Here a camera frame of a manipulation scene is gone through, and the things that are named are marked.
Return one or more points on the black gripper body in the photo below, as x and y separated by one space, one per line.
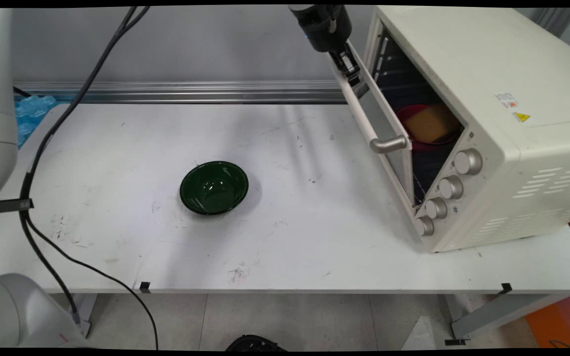
324 27

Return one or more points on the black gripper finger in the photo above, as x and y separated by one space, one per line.
348 71
353 58

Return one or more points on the red bowl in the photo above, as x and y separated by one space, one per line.
428 146

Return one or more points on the large silver oven knob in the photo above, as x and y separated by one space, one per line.
468 161

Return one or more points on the white label sticker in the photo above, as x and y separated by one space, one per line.
506 100

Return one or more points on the cream toaster oven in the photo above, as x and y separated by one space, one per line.
512 99

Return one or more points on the small silver oven knob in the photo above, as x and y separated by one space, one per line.
425 226

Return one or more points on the dark green bowl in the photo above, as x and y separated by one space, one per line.
214 188

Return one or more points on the yellow warning sticker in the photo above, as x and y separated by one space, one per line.
521 117

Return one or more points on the black table edge clip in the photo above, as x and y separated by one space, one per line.
145 286
506 289

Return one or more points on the grey table leg with foot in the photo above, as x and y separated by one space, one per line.
502 311

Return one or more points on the black round floor object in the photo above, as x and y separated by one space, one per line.
254 343

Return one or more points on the blue bubble wrap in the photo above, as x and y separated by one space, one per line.
35 111

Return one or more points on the orange floor mat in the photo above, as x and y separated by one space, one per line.
559 324

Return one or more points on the aluminium extrusion rail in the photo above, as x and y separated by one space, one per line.
191 92

